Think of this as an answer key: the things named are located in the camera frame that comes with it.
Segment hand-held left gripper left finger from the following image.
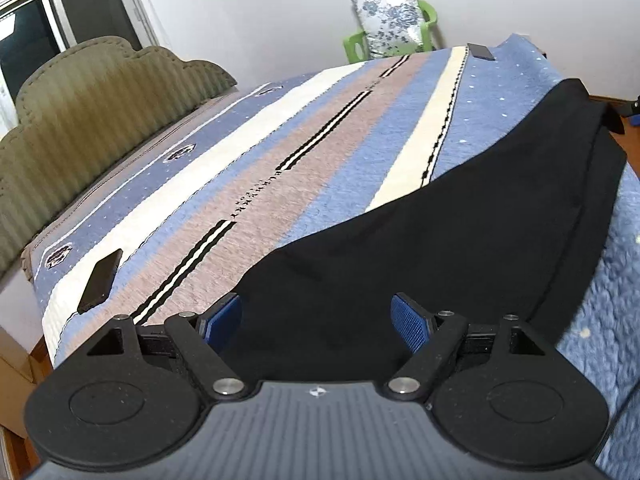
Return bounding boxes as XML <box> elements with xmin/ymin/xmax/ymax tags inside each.
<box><xmin>87</xmin><ymin>294</ymin><xmax>247</xmax><ymax>402</ymax></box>

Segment black phone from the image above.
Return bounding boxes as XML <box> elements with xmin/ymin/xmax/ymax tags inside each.
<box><xmin>77</xmin><ymin>249</ymin><xmax>123</xmax><ymax>315</ymax></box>

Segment cardboard box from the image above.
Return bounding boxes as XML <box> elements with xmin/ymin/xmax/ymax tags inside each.
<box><xmin>0</xmin><ymin>327</ymin><xmax>56</xmax><ymax>401</ymax></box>

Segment sliding window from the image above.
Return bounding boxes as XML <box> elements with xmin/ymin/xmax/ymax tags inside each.
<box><xmin>0</xmin><ymin>0</ymin><xmax>160</xmax><ymax>126</ymax></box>

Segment green plastic chair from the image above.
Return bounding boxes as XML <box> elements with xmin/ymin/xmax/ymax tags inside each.
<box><xmin>342</xmin><ymin>0</ymin><xmax>443</xmax><ymax>65</ymax></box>

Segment blue floral pillow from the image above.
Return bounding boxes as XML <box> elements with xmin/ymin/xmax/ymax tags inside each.
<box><xmin>346</xmin><ymin>0</ymin><xmax>435</xmax><ymax>58</ymax></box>

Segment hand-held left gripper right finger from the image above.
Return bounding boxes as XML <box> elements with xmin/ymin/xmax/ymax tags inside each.
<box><xmin>387</xmin><ymin>292</ymin><xmax>548</xmax><ymax>402</ymax></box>

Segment green padded headboard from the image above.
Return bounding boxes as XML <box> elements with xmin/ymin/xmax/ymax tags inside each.
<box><xmin>0</xmin><ymin>36</ymin><xmax>238</xmax><ymax>291</ymax></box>

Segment black pants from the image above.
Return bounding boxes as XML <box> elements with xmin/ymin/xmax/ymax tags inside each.
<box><xmin>232</xmin><ymin>77</ymin><xmax>630</xmax><ymax>386</ymax></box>

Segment striped quilted blanket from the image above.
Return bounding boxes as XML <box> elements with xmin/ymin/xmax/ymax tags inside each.
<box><xmin>22</xmin><ymin>34</ymin><xmax>640</xmax><ymax>480</ymax></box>

